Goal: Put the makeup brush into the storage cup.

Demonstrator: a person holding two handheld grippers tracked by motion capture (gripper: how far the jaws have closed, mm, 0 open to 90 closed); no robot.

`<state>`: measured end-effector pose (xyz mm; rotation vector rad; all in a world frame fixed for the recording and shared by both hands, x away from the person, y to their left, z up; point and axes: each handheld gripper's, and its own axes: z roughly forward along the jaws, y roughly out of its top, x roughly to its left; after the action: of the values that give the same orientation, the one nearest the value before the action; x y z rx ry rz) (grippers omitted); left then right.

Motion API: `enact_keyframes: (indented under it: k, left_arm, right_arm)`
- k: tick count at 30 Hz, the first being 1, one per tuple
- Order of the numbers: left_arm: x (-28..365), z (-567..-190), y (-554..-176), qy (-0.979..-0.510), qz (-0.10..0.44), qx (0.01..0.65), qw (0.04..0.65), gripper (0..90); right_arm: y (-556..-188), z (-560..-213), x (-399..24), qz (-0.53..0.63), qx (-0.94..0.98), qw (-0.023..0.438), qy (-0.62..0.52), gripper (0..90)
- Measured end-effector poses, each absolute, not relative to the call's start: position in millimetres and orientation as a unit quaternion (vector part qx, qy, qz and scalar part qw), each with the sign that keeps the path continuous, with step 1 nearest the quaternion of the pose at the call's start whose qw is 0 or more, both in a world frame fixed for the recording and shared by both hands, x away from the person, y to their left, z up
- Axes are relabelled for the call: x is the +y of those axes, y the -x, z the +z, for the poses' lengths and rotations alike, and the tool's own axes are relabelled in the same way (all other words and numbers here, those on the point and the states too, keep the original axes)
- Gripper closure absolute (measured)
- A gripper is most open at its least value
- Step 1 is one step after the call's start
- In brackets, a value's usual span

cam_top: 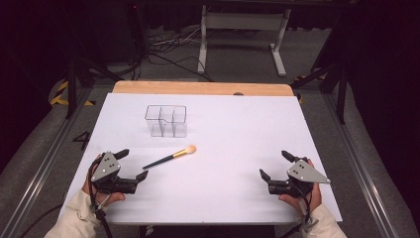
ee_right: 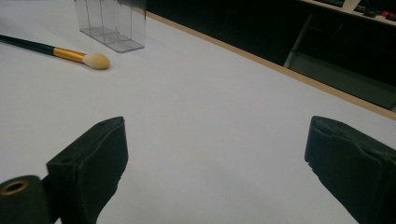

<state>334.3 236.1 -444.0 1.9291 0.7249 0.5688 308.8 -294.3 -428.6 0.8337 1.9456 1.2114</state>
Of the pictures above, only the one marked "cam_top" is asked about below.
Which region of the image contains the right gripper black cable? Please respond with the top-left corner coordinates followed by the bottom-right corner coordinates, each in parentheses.
top-left (279, 180), bottom-right (314, 238)

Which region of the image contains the white table cover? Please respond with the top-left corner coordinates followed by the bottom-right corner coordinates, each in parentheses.
top-left (58, 92), bottom-right (344, 226)

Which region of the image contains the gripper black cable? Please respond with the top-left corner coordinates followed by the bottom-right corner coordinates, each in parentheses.
top-left (279, 180), bottom-right (314, 238)
top-left (86, 158), bottom-right (114, 238)

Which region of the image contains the yellow black floor tape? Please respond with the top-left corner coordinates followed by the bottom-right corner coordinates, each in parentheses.
top-left (49, 80), bottom-right (97, 107)
top-left (293, 73), bottom-right (329, 104)

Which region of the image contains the aluminium floor rail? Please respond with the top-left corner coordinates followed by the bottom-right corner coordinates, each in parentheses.
top-left (0, 86), bottom-right (97, 238)
top-left (324, 92), bottom-right (402, 238)

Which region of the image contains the black tripod stand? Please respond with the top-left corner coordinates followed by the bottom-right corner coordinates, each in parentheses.
top-left (62, 54), bottom-right (126, 121)
top-left (289, 60), bottom-right (349, 126)

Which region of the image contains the black floor cable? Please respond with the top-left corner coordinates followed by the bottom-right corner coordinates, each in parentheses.
top-left (19, 202), bottom-right (64, 238)

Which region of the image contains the person's left hand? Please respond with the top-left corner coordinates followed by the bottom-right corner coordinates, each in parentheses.
top-left (81, 154), bottom-right (127, 207)

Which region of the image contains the white metal stand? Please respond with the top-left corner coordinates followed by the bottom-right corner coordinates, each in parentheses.
top-left (196, 4), bottom-right (292, 77)

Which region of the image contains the bundle of floor cables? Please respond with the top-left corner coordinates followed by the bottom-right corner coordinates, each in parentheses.
top-left (145, 25), bottom-right (216, 83)

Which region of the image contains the person's right hand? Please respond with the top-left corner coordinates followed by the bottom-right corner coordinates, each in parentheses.
top-left (278, 182), bottom-right (324, 213)

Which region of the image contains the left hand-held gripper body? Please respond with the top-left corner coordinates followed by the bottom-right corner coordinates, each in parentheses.
top-left (90, 152), bottom-right (140, 195)

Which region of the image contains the makeup brush with gold ferrule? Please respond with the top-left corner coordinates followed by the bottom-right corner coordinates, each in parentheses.
top-left (142, 144), bottom-right (198, 171)

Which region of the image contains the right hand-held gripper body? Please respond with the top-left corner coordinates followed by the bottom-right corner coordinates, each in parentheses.
top-left (267, 155), bottom-right (332, 198)

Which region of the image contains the clear plastic organizer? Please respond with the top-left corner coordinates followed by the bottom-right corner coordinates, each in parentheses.
top-left (144, 104), bottom-right (188, 139)

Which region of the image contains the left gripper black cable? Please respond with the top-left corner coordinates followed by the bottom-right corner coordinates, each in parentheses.
top-left (86, 158), bottom-right (114, 238)

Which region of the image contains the wooden table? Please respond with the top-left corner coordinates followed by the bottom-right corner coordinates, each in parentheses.
top-left (112, 80), bottom-right (295, 97)

